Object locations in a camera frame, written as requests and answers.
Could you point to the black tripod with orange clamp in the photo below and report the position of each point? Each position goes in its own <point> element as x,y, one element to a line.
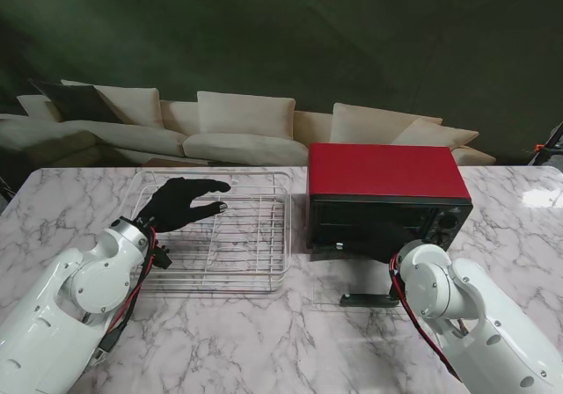
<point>555,136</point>

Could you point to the red and black toaster oven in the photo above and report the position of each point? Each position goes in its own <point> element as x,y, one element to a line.
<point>382,170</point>

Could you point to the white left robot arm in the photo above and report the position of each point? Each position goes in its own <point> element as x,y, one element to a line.
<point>57,315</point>

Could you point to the beige sofa cushion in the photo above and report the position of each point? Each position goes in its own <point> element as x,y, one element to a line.
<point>244,114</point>
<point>35,106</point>
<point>440,135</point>
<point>132,106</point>
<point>365,123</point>

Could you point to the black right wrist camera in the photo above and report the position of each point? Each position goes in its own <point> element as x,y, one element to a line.
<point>396,292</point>

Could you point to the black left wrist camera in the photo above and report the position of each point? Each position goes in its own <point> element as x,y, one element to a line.
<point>162,257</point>

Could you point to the dark grey sofa cushion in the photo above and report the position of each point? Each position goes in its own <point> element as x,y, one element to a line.
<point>75,101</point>

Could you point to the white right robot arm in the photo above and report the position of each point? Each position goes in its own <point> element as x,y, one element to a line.
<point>475,319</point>

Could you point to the beige sectional sofa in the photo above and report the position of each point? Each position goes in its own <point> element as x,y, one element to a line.
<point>242,148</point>

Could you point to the black oven knob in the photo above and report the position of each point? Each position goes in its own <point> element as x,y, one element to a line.
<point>448,222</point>
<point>440,238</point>

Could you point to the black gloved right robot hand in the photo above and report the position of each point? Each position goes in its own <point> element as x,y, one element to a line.
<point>374,244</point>

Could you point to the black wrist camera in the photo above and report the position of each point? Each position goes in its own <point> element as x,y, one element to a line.
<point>396,292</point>
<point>162,257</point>

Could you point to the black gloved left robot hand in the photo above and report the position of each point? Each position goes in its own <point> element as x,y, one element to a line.
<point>176,205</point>

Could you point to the black stand leg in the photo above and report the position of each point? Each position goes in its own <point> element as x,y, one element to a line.
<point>3,187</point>

